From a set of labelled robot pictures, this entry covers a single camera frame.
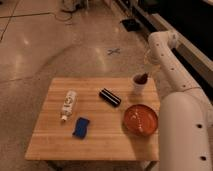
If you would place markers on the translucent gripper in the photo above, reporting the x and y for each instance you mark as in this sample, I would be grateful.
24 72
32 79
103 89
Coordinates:
151 65

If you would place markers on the red chili pepper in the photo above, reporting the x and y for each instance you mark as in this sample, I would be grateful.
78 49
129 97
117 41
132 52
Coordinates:
142 79

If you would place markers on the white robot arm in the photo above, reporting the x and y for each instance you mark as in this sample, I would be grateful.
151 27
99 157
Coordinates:
184 115

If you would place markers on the black floor plate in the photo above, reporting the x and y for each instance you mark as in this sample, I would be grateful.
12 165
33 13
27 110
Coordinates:
130 24

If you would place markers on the black rectangular box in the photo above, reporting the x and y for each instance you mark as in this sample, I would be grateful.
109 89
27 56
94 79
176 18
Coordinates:
110 97

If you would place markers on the orange plate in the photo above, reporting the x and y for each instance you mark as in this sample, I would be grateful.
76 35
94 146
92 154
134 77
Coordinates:
141 120

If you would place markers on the white plastic bottle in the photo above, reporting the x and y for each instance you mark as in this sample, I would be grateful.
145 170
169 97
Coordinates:
68 105

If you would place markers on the wooden table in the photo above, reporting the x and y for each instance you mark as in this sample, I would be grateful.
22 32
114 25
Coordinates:
106 138

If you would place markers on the blue sponge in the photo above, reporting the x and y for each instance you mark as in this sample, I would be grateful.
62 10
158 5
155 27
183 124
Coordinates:
81 125

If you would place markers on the white equipment base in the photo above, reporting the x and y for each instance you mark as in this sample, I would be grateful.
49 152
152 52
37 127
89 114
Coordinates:
73 5

